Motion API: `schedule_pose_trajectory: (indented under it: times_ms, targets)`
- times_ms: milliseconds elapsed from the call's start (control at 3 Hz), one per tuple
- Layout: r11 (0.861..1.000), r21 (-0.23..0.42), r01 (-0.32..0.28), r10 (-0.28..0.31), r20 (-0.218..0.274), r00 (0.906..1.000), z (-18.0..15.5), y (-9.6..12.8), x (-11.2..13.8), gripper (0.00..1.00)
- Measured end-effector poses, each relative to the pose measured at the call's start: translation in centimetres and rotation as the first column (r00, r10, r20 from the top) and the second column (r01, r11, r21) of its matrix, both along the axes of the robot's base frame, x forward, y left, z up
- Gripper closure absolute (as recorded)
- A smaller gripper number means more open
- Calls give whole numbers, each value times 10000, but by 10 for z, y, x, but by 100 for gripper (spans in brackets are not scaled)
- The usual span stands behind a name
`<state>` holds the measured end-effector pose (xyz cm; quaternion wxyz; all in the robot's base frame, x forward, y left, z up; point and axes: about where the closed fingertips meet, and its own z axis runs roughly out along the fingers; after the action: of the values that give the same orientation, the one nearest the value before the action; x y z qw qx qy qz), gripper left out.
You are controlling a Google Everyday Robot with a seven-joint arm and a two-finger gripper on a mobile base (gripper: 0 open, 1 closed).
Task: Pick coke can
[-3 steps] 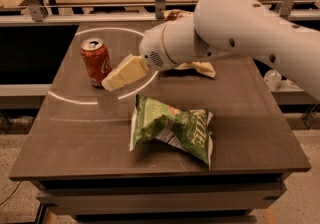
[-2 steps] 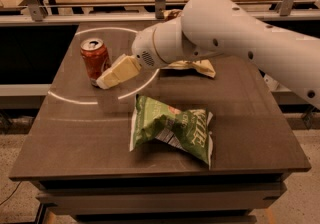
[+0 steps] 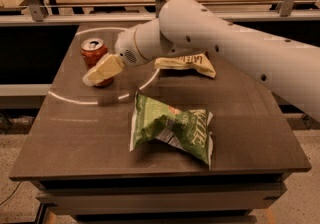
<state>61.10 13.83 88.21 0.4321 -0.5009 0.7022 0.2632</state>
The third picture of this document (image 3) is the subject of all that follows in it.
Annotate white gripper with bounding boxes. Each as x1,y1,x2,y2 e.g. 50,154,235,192
82,25,147,86

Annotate green kettle chip bag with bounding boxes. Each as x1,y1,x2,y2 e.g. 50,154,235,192
130,93,213,166

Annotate red coke can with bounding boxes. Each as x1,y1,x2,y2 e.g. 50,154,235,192
81,38,113,88

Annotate brown sea salt chip bag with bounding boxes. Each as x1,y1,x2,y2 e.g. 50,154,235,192
154,53,216,78

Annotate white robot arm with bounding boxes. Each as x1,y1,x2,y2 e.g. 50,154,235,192
83,0,320,121

